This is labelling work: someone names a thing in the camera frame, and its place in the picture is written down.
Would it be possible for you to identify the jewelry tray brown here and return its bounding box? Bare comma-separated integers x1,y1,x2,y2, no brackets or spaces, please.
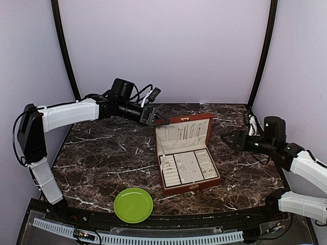
159,149,220,188

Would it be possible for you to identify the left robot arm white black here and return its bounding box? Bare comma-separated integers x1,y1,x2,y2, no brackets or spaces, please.
12,78,170,223

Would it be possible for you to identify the green plate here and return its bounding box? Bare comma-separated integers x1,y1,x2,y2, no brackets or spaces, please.
113,187,154,224

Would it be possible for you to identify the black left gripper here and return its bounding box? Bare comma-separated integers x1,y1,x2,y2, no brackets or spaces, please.
118,100,171,127

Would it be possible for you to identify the left black frame post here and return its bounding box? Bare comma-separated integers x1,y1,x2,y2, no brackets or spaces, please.
51,0,81,100

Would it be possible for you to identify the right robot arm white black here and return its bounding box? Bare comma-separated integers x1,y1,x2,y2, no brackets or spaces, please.
221,116,326,226

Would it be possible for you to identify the brown jewelry box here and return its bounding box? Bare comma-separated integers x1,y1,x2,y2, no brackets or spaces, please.
154,113,222,196

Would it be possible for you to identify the right black frame post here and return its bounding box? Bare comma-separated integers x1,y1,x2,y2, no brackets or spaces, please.
247,0,278,110

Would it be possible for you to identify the white slotted cable duct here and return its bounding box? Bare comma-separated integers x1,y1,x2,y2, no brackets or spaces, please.
32,218,244,244

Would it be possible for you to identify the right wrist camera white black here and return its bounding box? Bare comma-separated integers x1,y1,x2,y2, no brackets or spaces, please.
244,114,258,136

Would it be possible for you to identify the black frame post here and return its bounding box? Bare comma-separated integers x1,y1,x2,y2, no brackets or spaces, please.
247,0,278,110
51,0,81,100

